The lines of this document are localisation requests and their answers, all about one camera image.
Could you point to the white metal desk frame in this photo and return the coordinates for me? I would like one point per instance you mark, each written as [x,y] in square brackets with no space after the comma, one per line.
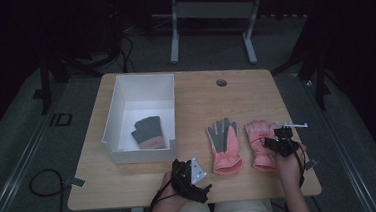
[212,10]

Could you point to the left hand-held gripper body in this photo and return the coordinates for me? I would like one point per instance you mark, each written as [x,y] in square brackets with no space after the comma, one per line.
[189,182]

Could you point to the pink glove grey palm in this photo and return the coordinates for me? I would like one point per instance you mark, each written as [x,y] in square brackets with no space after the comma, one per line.
[227,150]

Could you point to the black metal stand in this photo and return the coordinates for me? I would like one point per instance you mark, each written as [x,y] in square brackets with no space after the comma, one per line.
[319,70]
[45,82]

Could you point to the pink glove with print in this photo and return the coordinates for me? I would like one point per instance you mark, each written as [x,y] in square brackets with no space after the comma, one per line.
[261,154]

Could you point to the grey bracket on table edge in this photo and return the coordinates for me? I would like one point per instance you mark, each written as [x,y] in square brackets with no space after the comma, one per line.
[312,164]
[76,182]

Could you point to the person's right hand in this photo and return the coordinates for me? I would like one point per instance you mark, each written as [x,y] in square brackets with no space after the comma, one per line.
[289,170]

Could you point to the black rectangular floor bracket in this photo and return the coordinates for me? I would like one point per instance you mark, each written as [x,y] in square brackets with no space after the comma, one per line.
[60,119]

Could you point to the wooden table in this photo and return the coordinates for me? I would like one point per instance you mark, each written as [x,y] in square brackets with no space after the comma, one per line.
[205,94]

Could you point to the grey knit glove pink cuff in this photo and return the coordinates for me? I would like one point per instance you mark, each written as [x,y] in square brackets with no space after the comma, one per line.
[149,130]

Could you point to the white box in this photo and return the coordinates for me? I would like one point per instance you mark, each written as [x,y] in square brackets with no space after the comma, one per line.
[142,99]

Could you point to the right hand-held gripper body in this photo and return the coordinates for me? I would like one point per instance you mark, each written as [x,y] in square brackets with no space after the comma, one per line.
[287,139]

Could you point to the person's left hand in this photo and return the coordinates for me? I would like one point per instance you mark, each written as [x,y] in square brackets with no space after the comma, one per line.
[168,194]

